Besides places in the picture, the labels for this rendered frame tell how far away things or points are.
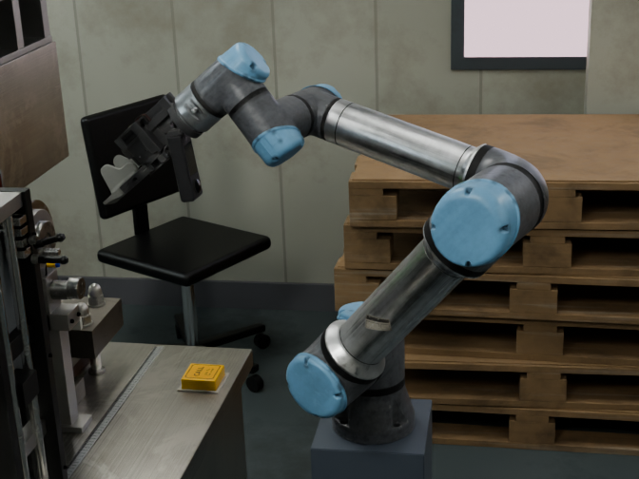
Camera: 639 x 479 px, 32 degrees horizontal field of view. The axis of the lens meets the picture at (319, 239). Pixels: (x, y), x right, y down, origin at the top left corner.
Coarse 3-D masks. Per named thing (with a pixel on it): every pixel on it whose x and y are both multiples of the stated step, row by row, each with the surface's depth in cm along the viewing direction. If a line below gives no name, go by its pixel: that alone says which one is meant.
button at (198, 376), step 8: (192, 368) 222; (200, 368) 222; (208, 368) 222; (216, 368) 222; (184, 376) 219; (192, 376) 219; (200, 376) 219; (208, 376) 219; (216, 376) 219; (184, 384) 218; (192, 384) 218; (200, 384) 218; (208, 384) 217; (216, 384) 218
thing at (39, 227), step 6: (42, 222) 197; (48, 222) 199; (36, 228) 196; (42, 228) 196; (48, 228) 199; (36, 234) 195; (42, 234) 196; (48, 234) 200; (54, 234) 202; (48, 246) 200; (54, 246) 202; (42, 252) 197
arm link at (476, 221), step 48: (480, 192) 156; (528, 192) 162; (432, 240) 163; (480, 240) 157; (384, 288) 173; (432, 288) 167; (336, 336) 181; (384, 336) 175; (288, 384) 187; (336, 384) 179
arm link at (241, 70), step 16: (240, 48) 176; (224, 64) 176; (240, 64) 175; (256, 64) 176; (208, 80) 178; (224, 80) 176; (240, 80) 176; (256, 80) 177; (208, 96) 178; (224, 96) 177; (240, 96) 176; (224, 112) 180
